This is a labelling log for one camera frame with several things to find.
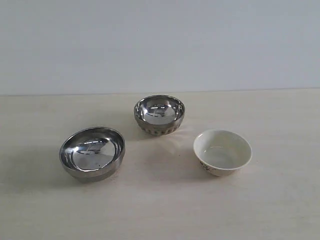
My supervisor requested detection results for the small ribbed steel bowl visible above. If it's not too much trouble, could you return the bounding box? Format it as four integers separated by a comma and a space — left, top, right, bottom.
133, 94, 186, 136

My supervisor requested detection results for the white ceramic floral bowl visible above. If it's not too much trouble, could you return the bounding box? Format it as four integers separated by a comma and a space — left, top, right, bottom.
193, 129, 253, 177

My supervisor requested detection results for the large stainless steel bowl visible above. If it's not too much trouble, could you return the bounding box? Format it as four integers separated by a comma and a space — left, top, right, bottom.
59, 126, 126, 183

